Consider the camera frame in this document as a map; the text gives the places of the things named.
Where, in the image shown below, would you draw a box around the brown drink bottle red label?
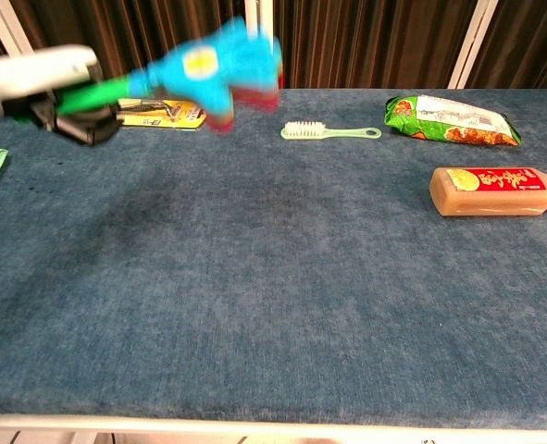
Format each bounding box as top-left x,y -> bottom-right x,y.
429,166 -> 547,217

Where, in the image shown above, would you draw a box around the white table frame edge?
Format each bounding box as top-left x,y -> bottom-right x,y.
0,413 -> 547,444

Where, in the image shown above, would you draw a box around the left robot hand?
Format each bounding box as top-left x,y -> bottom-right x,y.
0,43 -> 119,145

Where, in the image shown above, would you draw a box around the green snack bag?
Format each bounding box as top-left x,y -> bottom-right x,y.
383,94 -> 523,147

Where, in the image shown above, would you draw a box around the blue hand-shaped clapper toy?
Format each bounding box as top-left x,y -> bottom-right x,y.
55,16 -> 284,136

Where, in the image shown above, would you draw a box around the dark brown curtain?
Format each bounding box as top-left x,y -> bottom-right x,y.
0,0 -> 547,91

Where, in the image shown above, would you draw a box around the blue table cloth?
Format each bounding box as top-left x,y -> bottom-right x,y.
0,88 -> 547,431

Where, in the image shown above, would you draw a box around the razor in yellow blister pack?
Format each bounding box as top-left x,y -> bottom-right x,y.
115,98 -> 208,132

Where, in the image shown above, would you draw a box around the pale green brush white bristles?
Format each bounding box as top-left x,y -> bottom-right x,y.
280,120 -> 383,142

